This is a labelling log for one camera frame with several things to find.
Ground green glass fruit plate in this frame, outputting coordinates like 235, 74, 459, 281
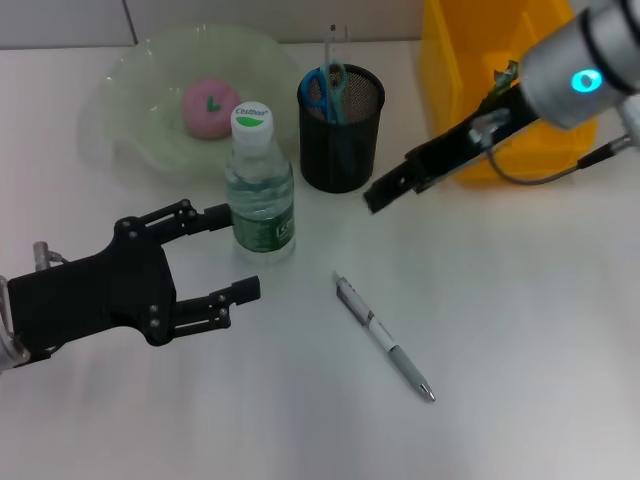
79, 22, 301, 189

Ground clear plastic ruler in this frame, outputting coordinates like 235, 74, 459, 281
322, 23, 350, 71

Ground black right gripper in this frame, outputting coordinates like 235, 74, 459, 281
363, 85, 542, 216

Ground black mesh pen holder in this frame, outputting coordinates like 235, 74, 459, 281
298, 63, 386, 195

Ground blue scissors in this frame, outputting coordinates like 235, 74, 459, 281
303, 62, 354, 171

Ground clear water bottle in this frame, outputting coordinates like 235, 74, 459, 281
223, 104, 296, 268

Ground yellow plastic bin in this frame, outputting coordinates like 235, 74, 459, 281
418, 0, 600, 187

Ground right gripper cable plug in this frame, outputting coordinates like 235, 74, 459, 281
468, 98, 640, 187

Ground left gripper cable plug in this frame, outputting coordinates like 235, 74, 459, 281
32, 240, 70, 271

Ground gripper cable plug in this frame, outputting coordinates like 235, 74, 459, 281
32, 240, 70, 271
468, 98, 640, 187

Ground grey white pen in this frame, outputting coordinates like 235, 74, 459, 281
333, 271, 437, 404

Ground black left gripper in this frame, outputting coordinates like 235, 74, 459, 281
7, 198, 263, 369

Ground dark green drill bit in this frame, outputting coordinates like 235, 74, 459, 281
491, 59, 520, 97

